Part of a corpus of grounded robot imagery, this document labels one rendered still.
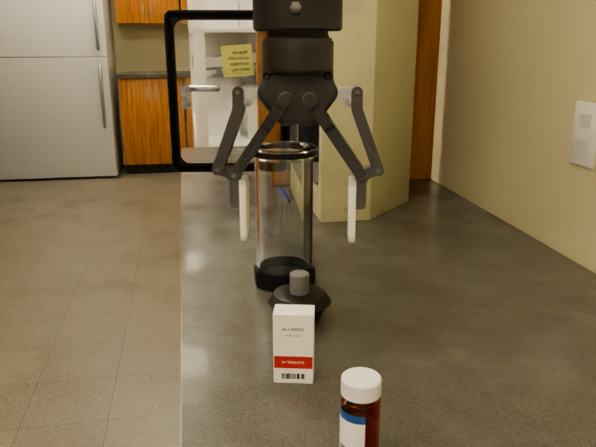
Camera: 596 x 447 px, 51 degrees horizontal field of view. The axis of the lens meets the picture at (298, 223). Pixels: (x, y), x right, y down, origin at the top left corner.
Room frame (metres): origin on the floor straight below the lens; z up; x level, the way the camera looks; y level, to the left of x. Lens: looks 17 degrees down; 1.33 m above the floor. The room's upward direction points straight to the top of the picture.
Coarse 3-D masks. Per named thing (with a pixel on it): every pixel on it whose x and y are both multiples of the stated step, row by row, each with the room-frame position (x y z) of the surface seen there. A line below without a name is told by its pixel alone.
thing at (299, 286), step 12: (300, 276) 0.82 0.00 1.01; (276, 288) 0.85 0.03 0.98; (288, 288) 0.85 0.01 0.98; (300, 288) 0.82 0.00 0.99; (312, 288) 0.85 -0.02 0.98; (276, 300) 0.81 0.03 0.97; (288, 300) 0.80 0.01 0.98; (300, 300) 0.80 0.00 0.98; (312, 300) 0.80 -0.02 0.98; (324, 300) 0.81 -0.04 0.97
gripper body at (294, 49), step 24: (264, 48) 0.66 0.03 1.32; (288, 48) 0.64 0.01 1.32; (312, 48) 0.64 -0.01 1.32; (264, 72) 0.66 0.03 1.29; (288, 72) 0.64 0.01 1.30; (312, 72) 0.64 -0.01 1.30; (264, 96) 0.66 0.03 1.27; (336, 96) 0.66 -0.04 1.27; (288, 120) 0.66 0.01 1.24; (312, 120) 0.66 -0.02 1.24
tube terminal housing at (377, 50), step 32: (352, 0) 1.31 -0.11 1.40; (384, 0) 1.35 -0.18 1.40; (416, 0) 1.47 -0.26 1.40; (352, 32) 1.31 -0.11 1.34; (384, 32) 1.35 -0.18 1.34; (416, 32) 1.48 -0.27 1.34; (352, 64) 1.31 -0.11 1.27; (384, 64) 1.35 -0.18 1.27; (384, 96) 1.36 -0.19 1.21; (320, 128) 1.32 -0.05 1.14; (352, 128) 1.31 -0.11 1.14; (384, 128) 1.36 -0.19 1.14; (320, 160) 1.31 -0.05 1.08; (384, 160) 1.37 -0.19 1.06; (320, 192) 1.31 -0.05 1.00; (384, 192) 1.38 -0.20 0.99
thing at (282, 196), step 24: (264, 144) 0.99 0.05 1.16; (288, 144) 1.00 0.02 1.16; (312, 144) 0.98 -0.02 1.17; (264, 168) 0.92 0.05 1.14; (288, 168) 0.92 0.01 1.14; (264, 192) 0.92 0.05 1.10; (288, 192) 0.92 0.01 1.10; (264, 216) 0.93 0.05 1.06; (288, 216) 0.92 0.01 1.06; (264, 240) 0.93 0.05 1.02; (288, 240) 0.92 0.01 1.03; (264, 264) 0.93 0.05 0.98; (288, 264) 0.92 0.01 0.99
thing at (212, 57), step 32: (192, 32) 1.59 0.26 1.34; (224, 32) 1.59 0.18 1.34; (256, 32) 1.60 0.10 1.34; (192, 64) 1.59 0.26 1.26; (224, 64) 1.59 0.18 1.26; (256, 64) 1.60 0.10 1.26; (192, 96) 1.59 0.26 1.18; (224, 96) 1.59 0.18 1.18; (192, 128) 1.59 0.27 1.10; (224, 128) 1.59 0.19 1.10; (256, 128) 1.60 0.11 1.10; (192, 160) 1.59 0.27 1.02
